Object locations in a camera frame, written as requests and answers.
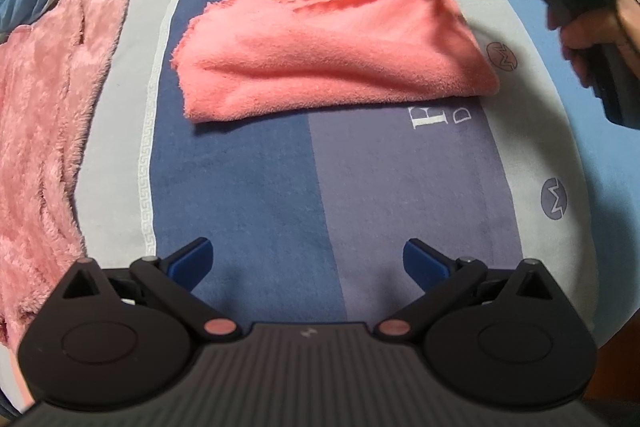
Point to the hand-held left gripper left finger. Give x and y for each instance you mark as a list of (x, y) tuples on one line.
[(192, 263)]

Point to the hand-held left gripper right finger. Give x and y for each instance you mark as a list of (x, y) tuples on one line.
[(425, 266)]

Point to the coral pink fleece garment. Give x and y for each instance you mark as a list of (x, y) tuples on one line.
[(325, 57)]

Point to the person's right hand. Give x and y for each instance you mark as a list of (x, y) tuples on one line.
[(595, 29)]

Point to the striped bed sheet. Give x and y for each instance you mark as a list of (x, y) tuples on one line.
[(250, 187)]

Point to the light pink fluffy garment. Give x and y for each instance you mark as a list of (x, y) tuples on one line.
[(40, 132)]

